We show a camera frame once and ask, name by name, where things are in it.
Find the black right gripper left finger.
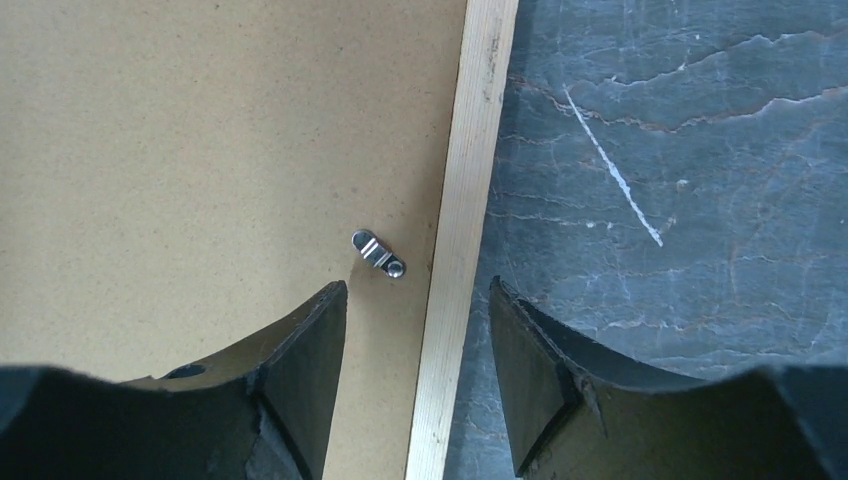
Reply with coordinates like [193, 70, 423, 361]
[1, 281, 348, 479]

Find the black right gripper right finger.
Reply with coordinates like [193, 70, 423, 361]
[489, 278, 847, 479]

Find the brown cardboard backing board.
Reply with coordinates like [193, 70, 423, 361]
[1, 1, 466, 479]

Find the wooden picture frame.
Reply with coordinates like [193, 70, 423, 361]
[405, 0, 519, 479]

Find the small metal turn clip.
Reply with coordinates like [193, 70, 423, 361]
[351, 229, 406, 279]

